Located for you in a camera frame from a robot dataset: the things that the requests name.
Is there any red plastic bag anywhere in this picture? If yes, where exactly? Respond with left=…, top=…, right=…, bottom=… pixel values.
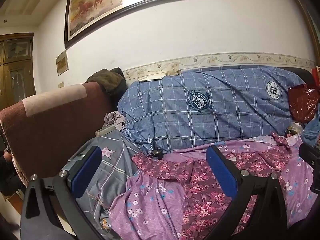
left=287, top=84, right=320, bottom=123

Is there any olive-brown cloth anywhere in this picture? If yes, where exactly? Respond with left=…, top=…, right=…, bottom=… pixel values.
left=85, top=67, right=128, bottom=103

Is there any purple floral cloth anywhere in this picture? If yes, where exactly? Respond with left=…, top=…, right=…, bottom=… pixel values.
left=109, top=135, right=318, bottom=240

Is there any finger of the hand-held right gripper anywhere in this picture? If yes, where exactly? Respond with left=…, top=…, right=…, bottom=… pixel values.
left=298, top=143, right=320, bottom=194

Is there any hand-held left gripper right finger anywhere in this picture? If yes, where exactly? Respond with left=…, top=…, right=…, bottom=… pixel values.
left=205, top=145, right=288, bottom=240

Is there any wooden door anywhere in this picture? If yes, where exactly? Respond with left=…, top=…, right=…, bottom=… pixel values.
left=0, top=32, right=36, bottom=110

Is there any maroon sofa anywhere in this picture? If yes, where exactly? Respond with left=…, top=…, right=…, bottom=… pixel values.
left=0, top=82, right=118, bottom=188

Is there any small framed wall picture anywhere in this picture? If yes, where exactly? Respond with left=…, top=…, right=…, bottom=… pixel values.
left=55, top=49, right=69, bottom=76

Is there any maroon floral garment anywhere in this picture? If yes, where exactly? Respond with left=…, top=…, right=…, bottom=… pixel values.
left=131, top=132, right=293, bottom=240

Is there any pale pink crumpled cloth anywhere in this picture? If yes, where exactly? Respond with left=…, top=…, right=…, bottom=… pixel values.
left=103, top=110, right=127, bottom=132

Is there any grey star-print sheet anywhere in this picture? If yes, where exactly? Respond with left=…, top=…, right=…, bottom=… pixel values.
left=60, top=130, right=150, bottom=233

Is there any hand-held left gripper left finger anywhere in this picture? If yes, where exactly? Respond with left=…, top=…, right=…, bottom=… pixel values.
left=20, top=145, right=105, bottom=240

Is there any light blue cloth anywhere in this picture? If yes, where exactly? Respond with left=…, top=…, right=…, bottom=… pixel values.
left=301, top=110, right=320, bottom=143

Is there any blue plaid quilt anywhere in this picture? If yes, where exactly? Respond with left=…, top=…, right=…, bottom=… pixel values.
left=117, top=64, right=307, bottom=153

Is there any framed horse painting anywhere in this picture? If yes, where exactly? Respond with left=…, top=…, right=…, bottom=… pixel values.
left=64, top=0, right=227, bottom=49

